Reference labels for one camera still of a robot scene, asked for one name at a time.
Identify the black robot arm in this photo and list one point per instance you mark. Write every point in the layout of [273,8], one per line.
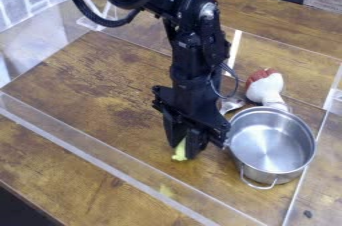
[193,27]

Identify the clear acrylic enclosure wall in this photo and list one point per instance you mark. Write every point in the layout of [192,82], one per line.
[83,148]

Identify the green handled metal spoon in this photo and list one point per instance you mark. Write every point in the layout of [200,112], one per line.
[228,105]

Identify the stainless steel pot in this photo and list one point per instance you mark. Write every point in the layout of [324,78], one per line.
[272,144]

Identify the red white plush mushroom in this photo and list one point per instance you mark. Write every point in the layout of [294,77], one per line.
[264,87]

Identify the clear acrylic triangle bracket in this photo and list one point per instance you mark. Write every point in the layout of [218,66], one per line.
[93,23]

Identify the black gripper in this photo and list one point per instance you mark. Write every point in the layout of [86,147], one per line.
[190,113]

